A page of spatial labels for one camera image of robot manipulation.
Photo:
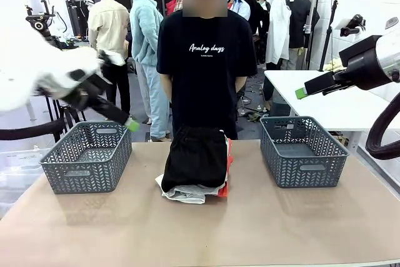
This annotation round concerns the black camera tripod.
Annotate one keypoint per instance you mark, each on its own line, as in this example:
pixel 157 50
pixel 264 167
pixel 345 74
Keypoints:
pixel 39 24

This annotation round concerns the mannequin in white shirt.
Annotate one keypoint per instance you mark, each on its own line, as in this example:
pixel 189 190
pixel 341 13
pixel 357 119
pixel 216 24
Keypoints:
pixel 278 29

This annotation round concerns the person's right forearm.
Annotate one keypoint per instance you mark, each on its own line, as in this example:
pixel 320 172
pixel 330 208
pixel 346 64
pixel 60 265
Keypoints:
pixel 167 88

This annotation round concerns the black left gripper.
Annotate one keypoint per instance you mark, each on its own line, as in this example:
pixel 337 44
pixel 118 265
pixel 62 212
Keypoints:
pixel 90 90

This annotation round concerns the mannequin in blue fleece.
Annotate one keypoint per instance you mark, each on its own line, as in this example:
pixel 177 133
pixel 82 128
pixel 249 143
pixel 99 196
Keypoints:
pixel 145 32

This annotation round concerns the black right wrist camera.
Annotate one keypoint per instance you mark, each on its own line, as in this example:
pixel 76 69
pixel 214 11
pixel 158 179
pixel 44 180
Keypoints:
pixel 353 23

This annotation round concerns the black light stand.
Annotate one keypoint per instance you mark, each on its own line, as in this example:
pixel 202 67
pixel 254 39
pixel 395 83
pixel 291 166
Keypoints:
pixel 328 35

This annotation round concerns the white table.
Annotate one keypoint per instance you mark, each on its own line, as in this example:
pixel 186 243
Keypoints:
pixel 328 104

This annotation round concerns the grey plastic lattice basket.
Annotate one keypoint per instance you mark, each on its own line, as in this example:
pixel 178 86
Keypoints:
pixel 306 170
pixel 87 173

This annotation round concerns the black shorts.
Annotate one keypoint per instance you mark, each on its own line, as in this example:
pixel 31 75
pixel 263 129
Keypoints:
pixel 195 157

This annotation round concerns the clear plastic storage box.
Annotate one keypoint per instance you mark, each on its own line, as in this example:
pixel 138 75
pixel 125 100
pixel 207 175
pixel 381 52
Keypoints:
pixel 15 173

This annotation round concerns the black backdrop stand poles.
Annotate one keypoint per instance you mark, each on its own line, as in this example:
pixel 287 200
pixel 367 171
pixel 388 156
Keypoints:
pixel 313 13

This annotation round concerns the mannequin in cream shirt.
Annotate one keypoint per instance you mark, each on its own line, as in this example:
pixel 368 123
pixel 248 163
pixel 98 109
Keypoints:
pixel 107 26

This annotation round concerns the white t-shirt with black print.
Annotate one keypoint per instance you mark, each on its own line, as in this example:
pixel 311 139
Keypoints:
pixel 184 197

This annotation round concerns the orange hoodie with yellow print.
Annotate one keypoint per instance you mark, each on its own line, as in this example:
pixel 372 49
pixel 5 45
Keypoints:
pixel 229 160

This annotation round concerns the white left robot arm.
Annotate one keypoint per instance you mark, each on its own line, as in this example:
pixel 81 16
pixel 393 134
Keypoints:
pixel 22 70

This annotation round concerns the person's left forearm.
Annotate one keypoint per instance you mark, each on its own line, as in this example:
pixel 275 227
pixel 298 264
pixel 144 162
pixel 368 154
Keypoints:
pixel 240 84

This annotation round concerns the mannequin in black shirt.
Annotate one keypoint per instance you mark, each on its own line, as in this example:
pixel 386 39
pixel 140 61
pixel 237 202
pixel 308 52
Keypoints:
pixel 298 20

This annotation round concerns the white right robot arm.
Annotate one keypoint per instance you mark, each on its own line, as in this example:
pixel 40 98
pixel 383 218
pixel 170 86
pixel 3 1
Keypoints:
pixel 390 54

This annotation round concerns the person in black t-shirt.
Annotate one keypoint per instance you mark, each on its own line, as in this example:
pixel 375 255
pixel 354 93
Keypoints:
pixel 206 76

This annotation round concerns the pale yellow cloth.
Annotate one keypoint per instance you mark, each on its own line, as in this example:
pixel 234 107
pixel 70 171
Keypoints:
pixel 334 65

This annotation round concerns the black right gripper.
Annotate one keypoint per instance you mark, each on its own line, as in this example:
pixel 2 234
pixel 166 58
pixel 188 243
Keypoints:
pixel 362 60

